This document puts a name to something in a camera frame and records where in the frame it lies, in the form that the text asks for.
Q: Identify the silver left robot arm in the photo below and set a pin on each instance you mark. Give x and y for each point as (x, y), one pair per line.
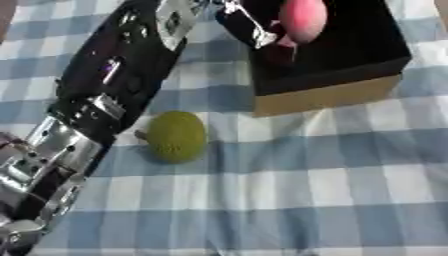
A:
(55, 146)

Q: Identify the pink toy fruit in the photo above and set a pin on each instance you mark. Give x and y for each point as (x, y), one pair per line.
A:
(303, 18)

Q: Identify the green round toy fruit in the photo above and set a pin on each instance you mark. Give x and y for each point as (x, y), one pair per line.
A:
(177, 137)

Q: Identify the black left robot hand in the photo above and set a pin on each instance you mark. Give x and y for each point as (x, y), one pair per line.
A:
(125, 63)

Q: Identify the tan cardboard box black inside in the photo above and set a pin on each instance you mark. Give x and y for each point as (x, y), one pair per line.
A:
(350, 56)

